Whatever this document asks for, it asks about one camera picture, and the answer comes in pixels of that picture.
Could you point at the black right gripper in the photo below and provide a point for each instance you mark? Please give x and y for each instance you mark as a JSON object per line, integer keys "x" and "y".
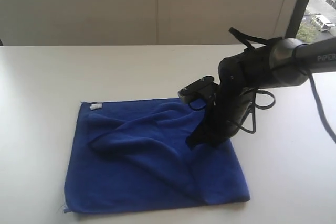
{"x": 232, "y": 106}

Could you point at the blue microfibre towel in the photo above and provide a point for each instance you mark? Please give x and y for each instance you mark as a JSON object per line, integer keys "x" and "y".
{"x": 131, "y": 156}

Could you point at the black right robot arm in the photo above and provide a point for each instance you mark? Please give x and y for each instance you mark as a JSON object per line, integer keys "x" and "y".
{"x": 278, "y": 63}

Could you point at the white label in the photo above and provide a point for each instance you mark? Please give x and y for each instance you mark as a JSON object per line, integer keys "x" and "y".
{"x": 95, "y": 106}

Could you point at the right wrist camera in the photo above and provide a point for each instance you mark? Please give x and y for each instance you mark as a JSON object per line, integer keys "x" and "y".
{"x": 203, "y": 88}

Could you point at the dark window frame post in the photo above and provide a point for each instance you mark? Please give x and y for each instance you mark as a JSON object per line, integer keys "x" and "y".
{"x": 296, "y": 17}

